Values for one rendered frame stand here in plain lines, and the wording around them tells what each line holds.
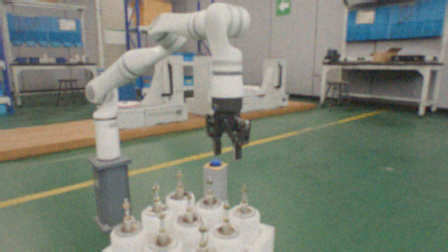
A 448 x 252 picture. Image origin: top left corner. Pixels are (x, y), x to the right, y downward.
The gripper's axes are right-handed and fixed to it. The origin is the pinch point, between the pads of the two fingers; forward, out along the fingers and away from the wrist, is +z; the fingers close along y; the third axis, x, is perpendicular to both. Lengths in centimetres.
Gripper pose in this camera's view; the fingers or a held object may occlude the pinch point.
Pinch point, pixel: (226, 152)
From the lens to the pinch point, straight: 70.3
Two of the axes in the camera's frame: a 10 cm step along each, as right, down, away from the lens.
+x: 7.4, -1.5, 6.6
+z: 0.0, 9.8, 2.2
